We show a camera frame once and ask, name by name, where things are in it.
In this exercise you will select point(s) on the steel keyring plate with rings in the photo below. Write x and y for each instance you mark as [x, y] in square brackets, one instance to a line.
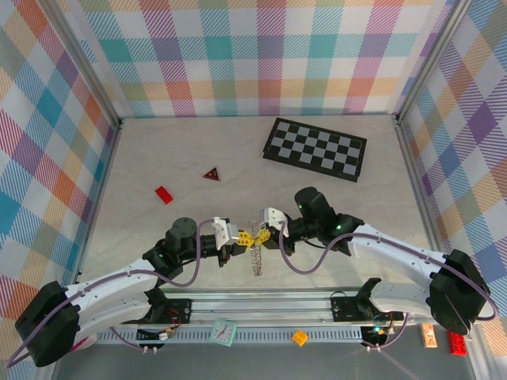
[257, 263]

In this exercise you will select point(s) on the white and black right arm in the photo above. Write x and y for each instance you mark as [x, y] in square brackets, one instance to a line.
[396, 253]

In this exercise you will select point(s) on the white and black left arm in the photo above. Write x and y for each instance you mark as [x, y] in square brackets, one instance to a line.
[115, 281]

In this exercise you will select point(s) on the flat red block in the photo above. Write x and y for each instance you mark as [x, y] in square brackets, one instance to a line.
[164, 194]

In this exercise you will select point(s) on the red black triangle piece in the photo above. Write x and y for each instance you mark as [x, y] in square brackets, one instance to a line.
[212, 175]

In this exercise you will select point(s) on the black folding chessboard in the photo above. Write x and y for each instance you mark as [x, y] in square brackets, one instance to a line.
[313, 148]

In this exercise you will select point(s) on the mint green toy clock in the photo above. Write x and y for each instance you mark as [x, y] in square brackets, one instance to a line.
[223, 333]

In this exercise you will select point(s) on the small black controller board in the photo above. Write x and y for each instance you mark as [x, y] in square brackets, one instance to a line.
[148, 335]
[372, 332]

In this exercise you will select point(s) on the orange toy brick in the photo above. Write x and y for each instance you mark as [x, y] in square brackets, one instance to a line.
[300, 337]

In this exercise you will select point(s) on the red studded toy brick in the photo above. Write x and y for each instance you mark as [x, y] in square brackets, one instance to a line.
[457, 344]

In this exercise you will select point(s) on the long aluminium base rail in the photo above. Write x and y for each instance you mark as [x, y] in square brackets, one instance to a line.
[257, 306]

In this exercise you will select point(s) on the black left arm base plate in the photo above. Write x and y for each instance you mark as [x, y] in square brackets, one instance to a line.
[182, 310]

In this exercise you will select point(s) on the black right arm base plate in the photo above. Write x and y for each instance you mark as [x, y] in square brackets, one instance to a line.
[342, 308]

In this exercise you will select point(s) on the aluminium side rail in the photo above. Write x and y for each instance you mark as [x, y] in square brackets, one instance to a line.
[99, 198]
[420, 198]

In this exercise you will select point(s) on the aluminium frame post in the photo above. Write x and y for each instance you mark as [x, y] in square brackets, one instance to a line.
[85, 59]
[431, 59]

